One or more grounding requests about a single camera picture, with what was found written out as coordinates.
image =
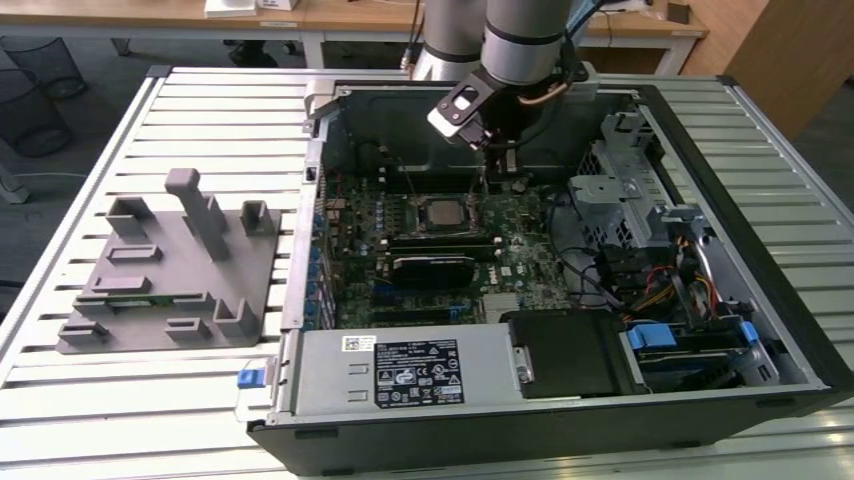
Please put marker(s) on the silver square CPU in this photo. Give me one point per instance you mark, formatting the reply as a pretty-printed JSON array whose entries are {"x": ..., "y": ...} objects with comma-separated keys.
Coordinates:
[{"x": 449, "y": 212}]

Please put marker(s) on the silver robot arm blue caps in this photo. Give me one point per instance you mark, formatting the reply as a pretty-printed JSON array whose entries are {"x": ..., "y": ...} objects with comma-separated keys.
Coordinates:
[{"x": 521, "y": 45}]

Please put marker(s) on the CPU socket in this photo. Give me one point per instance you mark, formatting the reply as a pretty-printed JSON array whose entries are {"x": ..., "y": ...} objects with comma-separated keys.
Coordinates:
[{"x": 434, "y": 231}]

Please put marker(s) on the round coin cell battery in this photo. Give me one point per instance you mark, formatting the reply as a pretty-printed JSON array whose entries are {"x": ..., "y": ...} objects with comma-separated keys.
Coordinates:
[{"x": 522, "y": 186}]

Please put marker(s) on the black RAM slot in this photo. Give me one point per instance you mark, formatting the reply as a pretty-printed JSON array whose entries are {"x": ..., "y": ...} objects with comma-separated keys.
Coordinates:
[
  {"x": 434, "y": 183},
  {"x": 434, "y": 172},
  {"x": 443, "y": 251},
  {"x": 441, "y": 241}
]

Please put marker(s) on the silver metal drive cage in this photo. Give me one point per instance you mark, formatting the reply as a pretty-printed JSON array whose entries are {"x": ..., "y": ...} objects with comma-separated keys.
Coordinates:
[{"x": 601, "y": 195}]

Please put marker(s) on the green motherboard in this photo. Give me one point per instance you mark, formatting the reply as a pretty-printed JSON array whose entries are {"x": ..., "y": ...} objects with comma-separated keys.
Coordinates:
[{"x": 527, "y": 250}]

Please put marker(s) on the small brown box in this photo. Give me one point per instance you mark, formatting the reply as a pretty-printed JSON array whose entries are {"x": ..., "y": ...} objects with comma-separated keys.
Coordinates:
[{"x": 679, "y": 12}]

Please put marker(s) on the black graphics card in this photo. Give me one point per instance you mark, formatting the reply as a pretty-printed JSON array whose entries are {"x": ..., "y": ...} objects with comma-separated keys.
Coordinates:
[{"x": 434, "y": 274}]

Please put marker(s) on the small silver heatsink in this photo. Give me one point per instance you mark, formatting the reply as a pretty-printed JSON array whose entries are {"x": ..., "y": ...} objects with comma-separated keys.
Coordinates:
[{"x": 501, "y": 306}]

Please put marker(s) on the blue expansion slot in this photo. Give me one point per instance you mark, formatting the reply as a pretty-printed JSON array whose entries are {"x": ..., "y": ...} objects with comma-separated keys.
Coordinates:
[{"x": 386, "y": 292}]

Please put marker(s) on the black office chair base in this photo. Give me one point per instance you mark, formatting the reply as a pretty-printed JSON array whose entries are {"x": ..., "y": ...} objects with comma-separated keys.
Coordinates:
[{"x": 256, "y": 52}]

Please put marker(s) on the long black expansion slot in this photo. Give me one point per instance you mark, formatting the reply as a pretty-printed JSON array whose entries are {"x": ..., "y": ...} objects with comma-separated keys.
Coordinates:
[{"x": 414, "y": 316}]

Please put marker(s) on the white box black print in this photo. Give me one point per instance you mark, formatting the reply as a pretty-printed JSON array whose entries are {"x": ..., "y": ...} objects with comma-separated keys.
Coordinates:
[{"x": 276, "y": 4}]

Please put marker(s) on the wooden cabinet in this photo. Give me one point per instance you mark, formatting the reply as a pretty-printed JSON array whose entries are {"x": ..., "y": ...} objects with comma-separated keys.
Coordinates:
[{"x": 787, "y": 60}]

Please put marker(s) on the black plastic shroud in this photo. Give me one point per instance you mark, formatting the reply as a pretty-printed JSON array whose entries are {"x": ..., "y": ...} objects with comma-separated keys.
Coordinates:
[{"x": 567, "y": 350}]

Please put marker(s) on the blue disk carrier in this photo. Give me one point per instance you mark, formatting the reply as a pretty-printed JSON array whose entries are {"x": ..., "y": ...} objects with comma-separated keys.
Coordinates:
[{"x": 650, "y": 340}]

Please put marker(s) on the blue plastic clip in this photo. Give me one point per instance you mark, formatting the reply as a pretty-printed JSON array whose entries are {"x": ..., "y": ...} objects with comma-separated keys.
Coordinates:
[{"x": 749, "y": 332}]

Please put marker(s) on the grey plastic parts rack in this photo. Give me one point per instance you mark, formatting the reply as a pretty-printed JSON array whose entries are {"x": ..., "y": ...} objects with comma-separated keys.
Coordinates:
[{"x": 174, "y": 250}]

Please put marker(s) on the silver power supply unit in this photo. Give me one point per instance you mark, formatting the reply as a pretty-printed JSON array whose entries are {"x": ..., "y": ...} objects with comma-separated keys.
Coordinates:
[{"x": 320, "y": 370}]

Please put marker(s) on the wooden desk white legs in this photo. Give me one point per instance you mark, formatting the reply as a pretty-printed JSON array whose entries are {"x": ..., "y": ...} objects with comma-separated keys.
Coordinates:
[{"x": 134, "y": 20}]

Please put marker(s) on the green RAM stick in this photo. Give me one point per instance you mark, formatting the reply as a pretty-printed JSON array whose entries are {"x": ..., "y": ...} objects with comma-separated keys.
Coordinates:
[{"x": 163, "y": 300}]

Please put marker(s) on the black open PC case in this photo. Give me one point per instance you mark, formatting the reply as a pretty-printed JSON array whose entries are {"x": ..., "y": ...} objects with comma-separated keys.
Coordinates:
[{"x": 467, "y": 440}]

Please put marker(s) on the blue case latch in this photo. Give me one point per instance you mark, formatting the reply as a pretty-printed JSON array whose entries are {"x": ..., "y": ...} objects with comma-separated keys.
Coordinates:
[{"x": 250, "y": 379}]

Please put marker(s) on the black mesh waste bin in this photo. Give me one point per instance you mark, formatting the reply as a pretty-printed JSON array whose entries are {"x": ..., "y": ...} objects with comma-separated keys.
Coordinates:
[
  {"x": 34, "y": 115},
  {"x": 56, "y": 60}
]

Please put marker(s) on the grey metal stand foot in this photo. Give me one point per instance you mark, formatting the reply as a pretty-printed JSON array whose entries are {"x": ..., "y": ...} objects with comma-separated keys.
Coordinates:
[{"x": 14, "y": 192}]

